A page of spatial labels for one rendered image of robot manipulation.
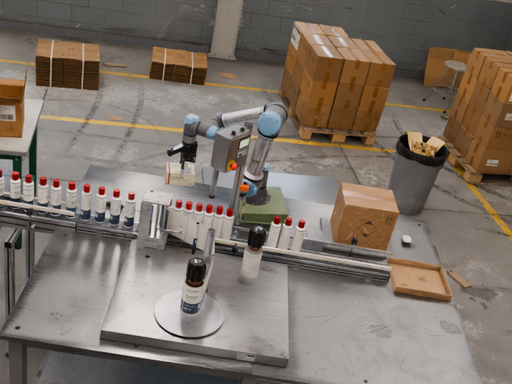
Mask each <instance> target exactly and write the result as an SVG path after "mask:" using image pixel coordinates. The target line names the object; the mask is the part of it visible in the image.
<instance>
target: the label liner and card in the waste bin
mask: <svg viewBox="0 0 512 384"><path fill-rule="evenodd" d="M404 134H408V144H409V147H410V150H411V151H412V152H416V153H417V154H420V155H426V156H430V157H435V153H436V152H437V151H438V150H439V149H440V148H441V147H442V146H443V145H445V146H447V143H445V142H444V141H442V140H440V139H438V138H437V137H435V136H432V137H431V138H430V139H429V140H428V141H427V142H426V143H424V142H423V141H422V134H421V132H412V131H405V133H404Z"/></svg>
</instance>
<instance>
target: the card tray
mask: <svg viewBox="0 0 512 384"><path fill-rule="evenodd" d="M387 264H388V266H389V267H391V268H392V271H389V272H390V277H391V281H392V287H393V290H394V293H403V294H408V295H412V296H421V297H426V298H431V299H440V300H445V301H450V300H451V298H452V293H451V291H450V287H449V284H448V282H447V279H446V276H445V273H444V271H443V267H442V265H437V264H428V263H424V262H419V261H410V260H405V259H400V258H391V257H389V259H388V261H387Z"/></svg>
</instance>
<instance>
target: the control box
mask: <svg viewBox="0 0 512 384"><path fill-rule="evenodd" d="M241 127H243V126H239V125H238V124H236V125H234V126H230V127H228V128H225V129H224V130H220V131H218V132H216V135H215V140H214V145H213V154H212V159H211V164H210V166H211V167H213V168H215V169H217V170H219V171H221V172H222V173H227V172H229V171H231V168H230V165H231V164H234V163H236V164H237V168H238V167H240V166H242V165H244V164H245V163H246V159H247V155H244V156H242V157H241V158H237V159H236V156H237V152H240V151H241V150H243V149H246V148H248V147H249V144H248V146H246V147H244V148H242V149H238V146H239V141H240V139H242V138H245V137H246V136H250V135H251V132H250V131H248V130H245V132H244V133H241V132H239V130H240V128H241ZM233 130H234V131H236V136H231V133H232V131H233ZM247 154H248V153H247Z"/></svg>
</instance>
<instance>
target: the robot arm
mask: <svg viewBox="0 0 512 384"><path fill-rule="evenodd" d="M288 116H289V112H288V109H287V108H286V106H285V105H284V104H281V103H279V102H275V103H270V104H265V105H264V106H263V107H256V108H252V109H247V110H240V111H236V112H231V113H227V114H223V113H217V114H215V115H213V117H212V118H211V119H210V120H209V121H207V122H206V123H204V122H201V121H200V120H199V117H198V116H197V115H196V114H188V115H187V116H186V118H185V121H184V132H183V137H182V144H180V145H178V146H175V147H173V148H171V149H168V150H167V154H168V156H169V157H170V156H172V155H175V154H177V153H179V152H181V157H180V163H179V164H181V174H180V176H181V178H183V173H188V172H191V168H189V167H188V163H187V162H193V163H195V161H196V157H197V145H198V143H197V141H196V137H197V135H199V136H203V137H206V138H207V139H213V140H215V135H216V132H218V131H219V129H220V128H223V127H228V126H234V125H236V124H238V125H241V124H244V123H245V122H248V123H254V122H258V129H257V131H258V133H259V134H258V137H257V140H256V143H255V145H254V149H253V152H252V154H251V158H250V161H249V163H248V167H246V168H245V173H244V177H243V181H242V182H244V181H246V182H248V183H249V188H248V192H246V200H247V201H248V202H251V203H263V202H264V201H266V200H267V197H268V193H267V179H268V174H269V170H270V166H269V164H268V163H266V161H267V157H268V154H269V152H270V148H271V146H272V144H273V141H274V139H276V138H277V137H278V136H279V133H280V129H281V127H282V125H283V124H284V123H285V122H286V120H287V118H288ZM194 157H195V161H194ZM192 160H193V161H192Z"/></svg>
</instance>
